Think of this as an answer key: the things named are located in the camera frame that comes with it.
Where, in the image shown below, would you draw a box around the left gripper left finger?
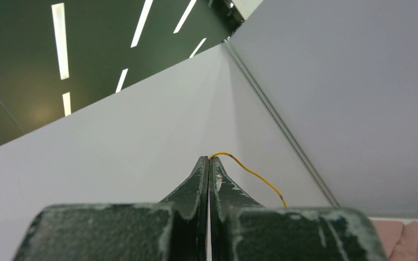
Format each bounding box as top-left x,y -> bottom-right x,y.
14,156 -> 209,260

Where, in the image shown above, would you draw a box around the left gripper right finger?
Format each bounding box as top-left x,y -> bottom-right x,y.
208,157 -> 387,260

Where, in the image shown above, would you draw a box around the yellow wire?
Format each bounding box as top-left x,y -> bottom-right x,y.
208,152 -> 288,209

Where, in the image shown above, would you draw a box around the pink cloth shorts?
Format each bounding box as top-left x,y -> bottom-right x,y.
371,219 -> 418,261

